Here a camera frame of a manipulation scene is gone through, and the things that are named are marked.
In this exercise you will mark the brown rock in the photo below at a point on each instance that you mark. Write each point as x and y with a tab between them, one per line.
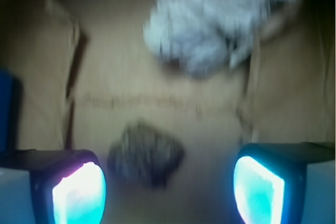
145	155

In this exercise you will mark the blue plastic cylinder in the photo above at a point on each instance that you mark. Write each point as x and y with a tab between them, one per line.
11	96

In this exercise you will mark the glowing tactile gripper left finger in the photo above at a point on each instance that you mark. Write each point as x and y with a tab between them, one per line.
54	186

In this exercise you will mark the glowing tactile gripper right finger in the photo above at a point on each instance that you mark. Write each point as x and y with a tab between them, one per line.
285	182

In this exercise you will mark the crumpled white paper ball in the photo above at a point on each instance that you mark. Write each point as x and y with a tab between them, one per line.
201	36

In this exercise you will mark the brown paper bag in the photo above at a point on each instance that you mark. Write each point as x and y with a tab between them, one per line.
84	74

